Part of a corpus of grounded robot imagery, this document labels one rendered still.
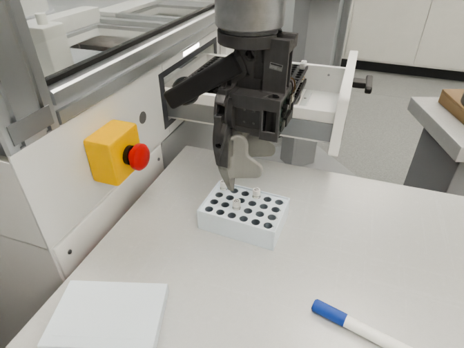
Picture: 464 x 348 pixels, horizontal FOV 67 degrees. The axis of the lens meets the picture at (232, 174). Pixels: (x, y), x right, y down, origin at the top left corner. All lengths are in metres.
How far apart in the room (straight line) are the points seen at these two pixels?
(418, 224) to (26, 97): 0.58
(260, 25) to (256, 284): 0.32
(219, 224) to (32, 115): 0.28
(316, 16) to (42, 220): 1.45
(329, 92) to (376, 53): 2.88
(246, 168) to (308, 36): 1.31
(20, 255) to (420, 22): 3.50
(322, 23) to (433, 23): 2.06
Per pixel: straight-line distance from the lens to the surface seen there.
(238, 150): 0.44
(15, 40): 0.45
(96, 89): 0.54
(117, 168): 0.52
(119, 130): 0.53
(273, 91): 0.41
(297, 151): 1.95
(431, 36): 3.72
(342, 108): 0.60
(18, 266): 0.63
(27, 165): 0.47
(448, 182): 1.02
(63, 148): 0.50
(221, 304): 0.47
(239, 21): 0.38
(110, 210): 0.61
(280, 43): 0.39
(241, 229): 0.52
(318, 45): 1.76
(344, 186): 0.67
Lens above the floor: 1.15
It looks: 35 degrees down
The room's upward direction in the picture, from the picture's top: straight up
